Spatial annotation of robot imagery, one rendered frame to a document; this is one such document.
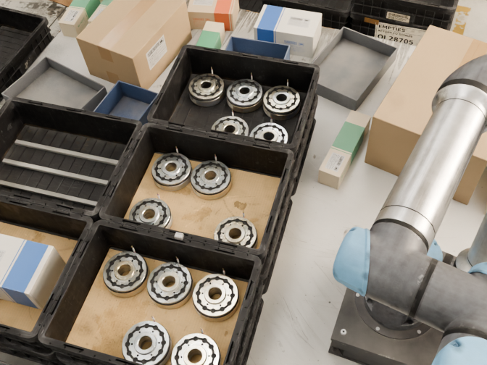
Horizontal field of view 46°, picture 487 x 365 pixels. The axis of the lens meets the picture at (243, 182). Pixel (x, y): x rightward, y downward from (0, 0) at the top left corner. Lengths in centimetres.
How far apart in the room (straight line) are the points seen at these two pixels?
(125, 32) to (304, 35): 56
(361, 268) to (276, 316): 76
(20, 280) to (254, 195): 58
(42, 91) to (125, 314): 93
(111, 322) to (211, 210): 36
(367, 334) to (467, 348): 71
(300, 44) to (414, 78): 45
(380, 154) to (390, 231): 92
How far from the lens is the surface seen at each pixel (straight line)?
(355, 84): 187
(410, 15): 242
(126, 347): 129
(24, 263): 138
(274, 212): 130
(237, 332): 118
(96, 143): 163
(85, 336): 135
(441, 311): 69
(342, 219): 157
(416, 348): 133
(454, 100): 89
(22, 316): 143
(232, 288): 130
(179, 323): 131
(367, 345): 132
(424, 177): 77
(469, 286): 69
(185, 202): 146
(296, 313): 144
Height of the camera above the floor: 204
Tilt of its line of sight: 55 degrees down
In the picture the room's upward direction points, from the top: 6 degrees counter-clockwise
